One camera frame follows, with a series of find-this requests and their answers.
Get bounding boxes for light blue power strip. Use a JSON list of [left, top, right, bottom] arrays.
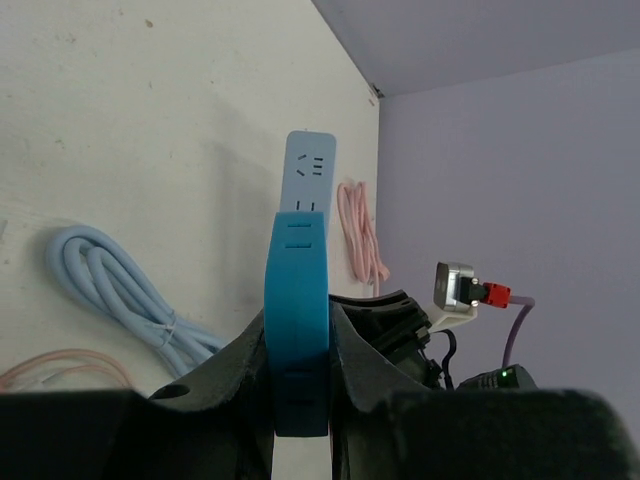
[[44, 129, 339, 379]]

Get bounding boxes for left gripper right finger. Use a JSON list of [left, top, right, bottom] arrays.
[[330, 304, 639, 479]]

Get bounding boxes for blue square charger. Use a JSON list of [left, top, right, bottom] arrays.
[[263, 211, 330, 438]]

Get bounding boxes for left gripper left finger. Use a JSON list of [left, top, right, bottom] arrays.
[[1, 315, 274, 479]]

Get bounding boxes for thin pink charger cable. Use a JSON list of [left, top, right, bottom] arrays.
[[0, 348, 134, 394]]

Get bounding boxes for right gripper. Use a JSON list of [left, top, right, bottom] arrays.
[[329, 290, 457, 390]]

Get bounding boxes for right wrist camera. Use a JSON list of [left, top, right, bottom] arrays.
[[425, 262, 512, 333]]

